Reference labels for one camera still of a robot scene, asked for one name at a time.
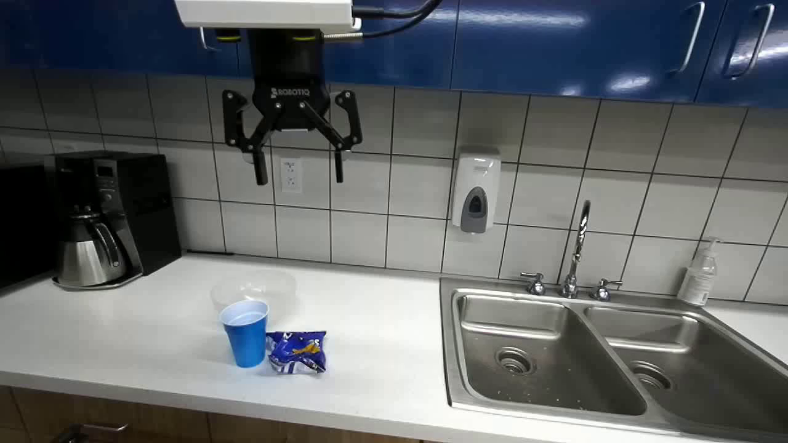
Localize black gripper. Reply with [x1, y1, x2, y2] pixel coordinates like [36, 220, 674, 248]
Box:
[221, 30, 365, 189]

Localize blue snack packet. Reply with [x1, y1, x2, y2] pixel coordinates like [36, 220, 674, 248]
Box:
[263, 329, 329, 376]

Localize black steel coffee maker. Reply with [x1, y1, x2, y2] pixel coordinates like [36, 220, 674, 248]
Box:
[51, 151, 185, 291]

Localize blue plastic cup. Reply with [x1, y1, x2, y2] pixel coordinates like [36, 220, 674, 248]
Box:
[219, 297, 271, 370]

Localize stainless steel coffee carafe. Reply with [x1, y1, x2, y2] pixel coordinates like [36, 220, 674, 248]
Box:
[56, 210, 131, 291]

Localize black microwave oven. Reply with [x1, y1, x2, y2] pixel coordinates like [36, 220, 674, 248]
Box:
[0, 159, 62, 291]

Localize chrome sink faucet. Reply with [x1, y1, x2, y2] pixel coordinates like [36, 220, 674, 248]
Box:
[558, 196, 594, 300]

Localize wooden base cabinets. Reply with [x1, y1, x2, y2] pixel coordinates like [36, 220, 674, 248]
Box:
[0, 385, 429, 443]

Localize stainless steel double sink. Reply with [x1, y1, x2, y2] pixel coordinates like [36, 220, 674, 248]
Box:
[437, 279, 788, 443]

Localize clear soap pump bottle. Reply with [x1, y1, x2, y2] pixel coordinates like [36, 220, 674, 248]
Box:
[674, 239, 722, 308]

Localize white wall outlet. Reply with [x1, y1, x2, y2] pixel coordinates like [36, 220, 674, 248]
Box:
[275, 153, 308, 199]

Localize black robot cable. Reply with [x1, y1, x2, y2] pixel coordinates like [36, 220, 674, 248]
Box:
[351, 0, 445, 40]

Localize white wall soap dispenser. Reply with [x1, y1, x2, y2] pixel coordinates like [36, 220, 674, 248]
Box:
[450, 151, 503, 237]

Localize chrome faucet handle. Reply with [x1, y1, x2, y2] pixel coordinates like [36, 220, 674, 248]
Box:
[520, 270, 549, 297]
[594, 275, 626, 303]

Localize silver drawer handle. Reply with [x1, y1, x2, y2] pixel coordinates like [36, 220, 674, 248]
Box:
[54, 419, 133, 443]

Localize silver cabinet door handle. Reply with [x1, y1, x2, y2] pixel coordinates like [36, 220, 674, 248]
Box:
[724, 3, 776, 83]
[676, 0, 707, 77]

